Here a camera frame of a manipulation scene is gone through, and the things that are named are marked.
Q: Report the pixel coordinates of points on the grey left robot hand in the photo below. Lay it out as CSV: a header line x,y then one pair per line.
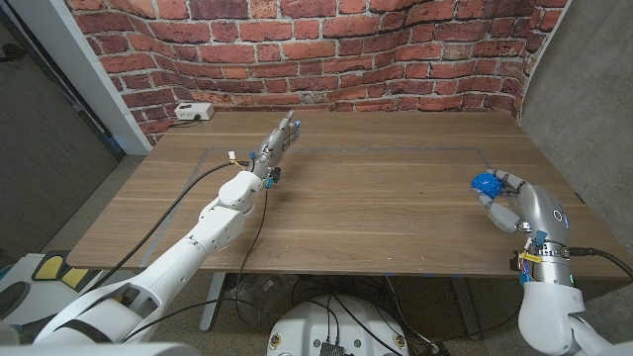
x,y
274,148

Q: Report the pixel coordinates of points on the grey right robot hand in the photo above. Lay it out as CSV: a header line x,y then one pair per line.
x,y
541,212

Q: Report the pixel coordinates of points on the blue spiky stress ball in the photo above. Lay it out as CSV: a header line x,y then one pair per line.
x,y
485,185

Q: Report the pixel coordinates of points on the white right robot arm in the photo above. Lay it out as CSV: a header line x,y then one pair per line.
x,y
549,311

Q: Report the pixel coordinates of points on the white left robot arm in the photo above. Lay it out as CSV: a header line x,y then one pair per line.
x,y
207,237

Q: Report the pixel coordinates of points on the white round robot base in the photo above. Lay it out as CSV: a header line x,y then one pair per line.
x,y
306,326

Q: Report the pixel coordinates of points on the white power box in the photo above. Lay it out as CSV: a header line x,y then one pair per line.
x,y
194,111

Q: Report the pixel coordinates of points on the red brick print backdrop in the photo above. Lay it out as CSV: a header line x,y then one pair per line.
x,y
316,54

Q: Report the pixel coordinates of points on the grey table leg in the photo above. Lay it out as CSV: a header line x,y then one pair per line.
x,y
465,306
211,301

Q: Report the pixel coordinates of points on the clear plastic bag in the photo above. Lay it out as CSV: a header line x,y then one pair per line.
x,y
262,292

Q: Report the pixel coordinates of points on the white wall pillar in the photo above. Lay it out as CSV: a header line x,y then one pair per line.
x,y
79,64

